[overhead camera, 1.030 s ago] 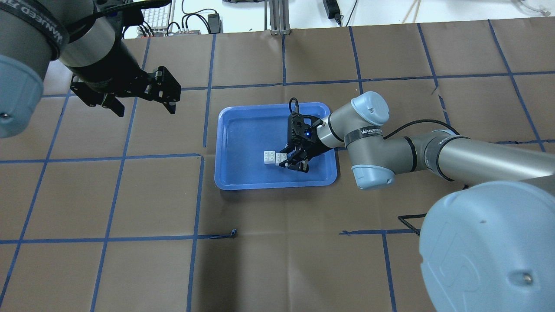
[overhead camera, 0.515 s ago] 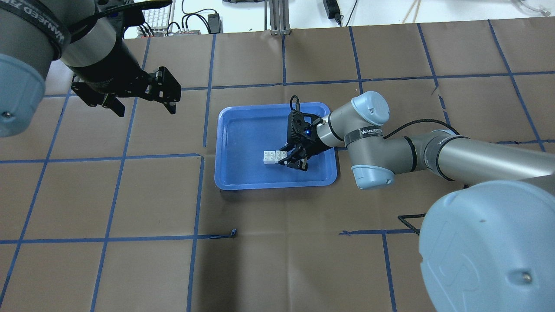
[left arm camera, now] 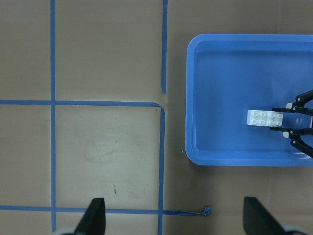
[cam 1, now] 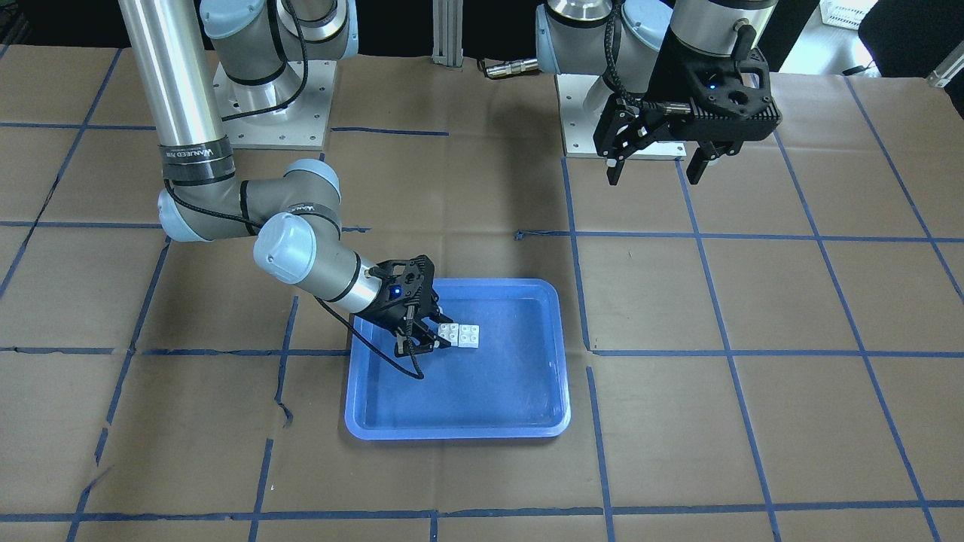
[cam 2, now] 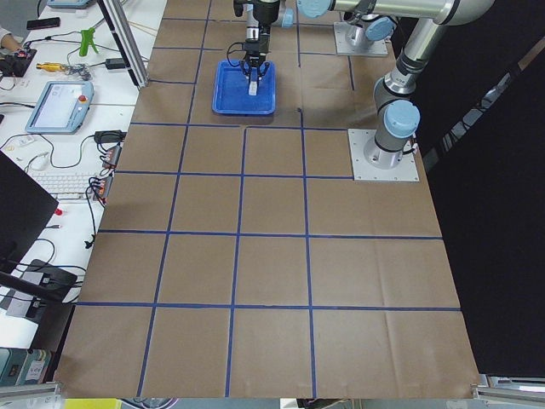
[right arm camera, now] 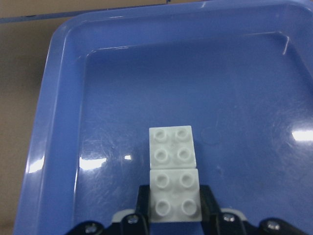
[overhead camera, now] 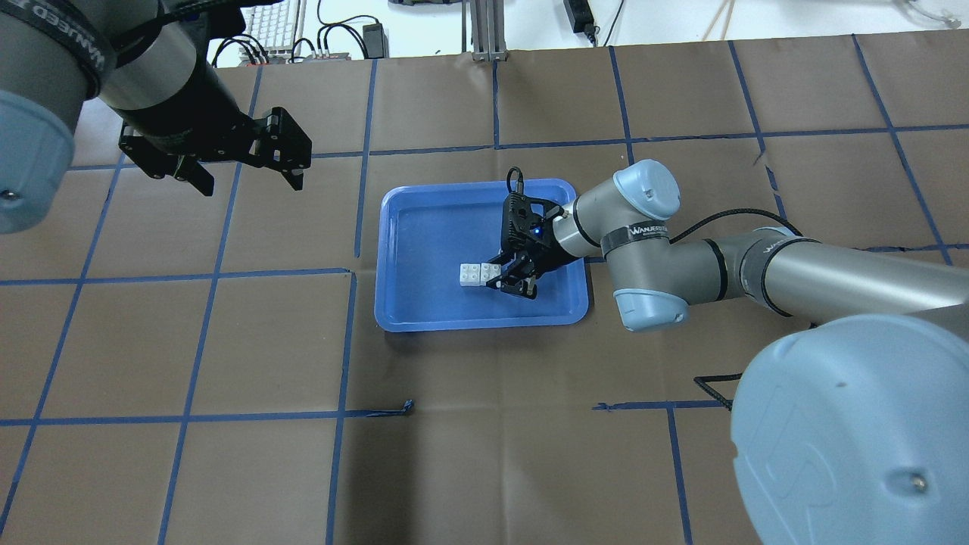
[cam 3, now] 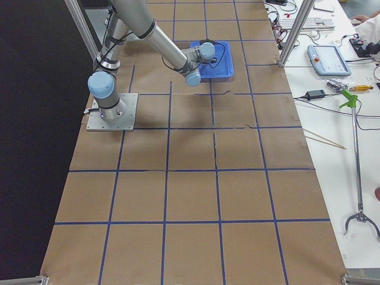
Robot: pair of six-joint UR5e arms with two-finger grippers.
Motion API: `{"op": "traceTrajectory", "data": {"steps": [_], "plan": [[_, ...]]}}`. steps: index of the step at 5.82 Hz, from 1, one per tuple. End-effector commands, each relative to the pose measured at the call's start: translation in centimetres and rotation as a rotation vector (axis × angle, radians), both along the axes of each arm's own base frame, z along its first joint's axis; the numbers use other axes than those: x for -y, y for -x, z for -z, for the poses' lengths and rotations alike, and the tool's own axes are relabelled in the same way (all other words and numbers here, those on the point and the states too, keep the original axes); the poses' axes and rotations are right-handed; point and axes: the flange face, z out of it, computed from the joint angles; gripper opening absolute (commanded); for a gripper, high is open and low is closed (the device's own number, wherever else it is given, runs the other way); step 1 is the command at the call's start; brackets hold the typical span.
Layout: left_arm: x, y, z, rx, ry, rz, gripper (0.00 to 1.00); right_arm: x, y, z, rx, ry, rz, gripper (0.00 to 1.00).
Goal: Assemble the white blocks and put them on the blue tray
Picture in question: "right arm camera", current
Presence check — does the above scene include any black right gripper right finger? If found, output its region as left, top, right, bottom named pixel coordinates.
left=200, top=185, right=306, bottom=235

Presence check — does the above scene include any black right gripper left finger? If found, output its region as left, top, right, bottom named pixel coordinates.
left=67, top=185, right=150, bottom=235

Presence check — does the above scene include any white square building block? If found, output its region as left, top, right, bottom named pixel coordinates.
left=149, top=125, right=197, bottom=169

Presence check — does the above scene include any blue plastic tray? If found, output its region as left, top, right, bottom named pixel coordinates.
left=14, top=0, right=313, bottom=235

